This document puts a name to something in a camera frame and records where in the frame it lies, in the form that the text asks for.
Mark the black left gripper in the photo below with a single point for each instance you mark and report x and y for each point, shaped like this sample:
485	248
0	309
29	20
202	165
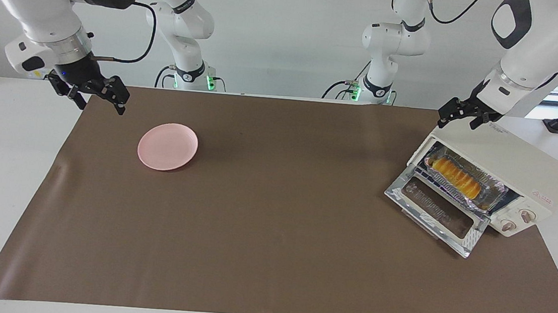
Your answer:
476	110

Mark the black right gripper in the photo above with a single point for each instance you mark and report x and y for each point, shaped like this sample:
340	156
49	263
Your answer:
79	71

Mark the golden sliced bread loaf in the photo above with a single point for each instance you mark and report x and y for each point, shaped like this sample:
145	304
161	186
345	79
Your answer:
456	178

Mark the aluminium foil tray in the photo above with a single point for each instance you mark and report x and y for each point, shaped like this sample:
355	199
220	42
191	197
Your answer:
492	195

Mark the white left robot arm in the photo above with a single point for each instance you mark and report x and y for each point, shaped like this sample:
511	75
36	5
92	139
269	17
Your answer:
532	42

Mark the white toaster oven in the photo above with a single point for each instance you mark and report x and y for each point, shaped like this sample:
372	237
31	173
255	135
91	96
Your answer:
522	165

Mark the beige oven control knob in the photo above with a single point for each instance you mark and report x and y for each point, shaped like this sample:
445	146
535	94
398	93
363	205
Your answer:
527	216
507	225

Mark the pink round plate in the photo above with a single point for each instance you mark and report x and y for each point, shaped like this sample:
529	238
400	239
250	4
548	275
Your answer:
167	146

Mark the brown table mat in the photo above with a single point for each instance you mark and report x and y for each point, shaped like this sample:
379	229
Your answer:
269	275

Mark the glass oven door metal frame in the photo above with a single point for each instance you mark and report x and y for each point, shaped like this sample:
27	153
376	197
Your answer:
434	208

